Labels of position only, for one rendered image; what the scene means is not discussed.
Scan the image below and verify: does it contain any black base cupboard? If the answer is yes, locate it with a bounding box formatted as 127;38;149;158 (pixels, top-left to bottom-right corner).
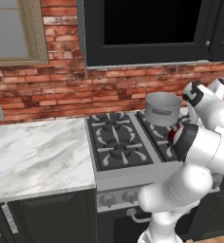
187;177;224;242

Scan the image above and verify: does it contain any black gas stove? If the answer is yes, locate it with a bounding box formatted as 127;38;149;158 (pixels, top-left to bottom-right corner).
84;108;222;243

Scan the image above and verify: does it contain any silver oven door handle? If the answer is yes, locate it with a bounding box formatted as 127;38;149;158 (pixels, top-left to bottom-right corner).
125;207;153;224

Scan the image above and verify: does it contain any black wall cupboard door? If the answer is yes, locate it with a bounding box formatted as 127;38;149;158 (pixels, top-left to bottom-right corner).
208;0;224;63

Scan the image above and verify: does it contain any tan framed window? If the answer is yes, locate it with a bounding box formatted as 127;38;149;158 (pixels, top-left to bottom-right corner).
0;0;50;67

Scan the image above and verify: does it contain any grey metal pot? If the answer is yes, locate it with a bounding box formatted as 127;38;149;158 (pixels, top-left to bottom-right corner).
144;91;183;128

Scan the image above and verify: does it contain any red kettle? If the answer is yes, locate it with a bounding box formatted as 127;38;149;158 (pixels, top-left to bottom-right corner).
167;115;192;145

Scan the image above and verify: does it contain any wide black base cupboard door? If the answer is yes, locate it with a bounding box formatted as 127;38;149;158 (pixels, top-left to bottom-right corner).
0;188;99;243

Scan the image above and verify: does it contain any black oven door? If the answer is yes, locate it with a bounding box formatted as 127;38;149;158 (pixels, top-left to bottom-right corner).
97;207;194;243

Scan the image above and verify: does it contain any silver stove knob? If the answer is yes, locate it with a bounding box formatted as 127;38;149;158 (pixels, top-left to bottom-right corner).
122;190;139;204
101;194;117;209

